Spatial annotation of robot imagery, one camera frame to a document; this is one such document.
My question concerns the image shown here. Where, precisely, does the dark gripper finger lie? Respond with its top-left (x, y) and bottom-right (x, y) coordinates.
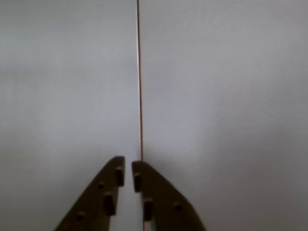
top-left (54, 156), bottom-right (126, 231)
top-left (131, 161), bottom-right (207, 231)

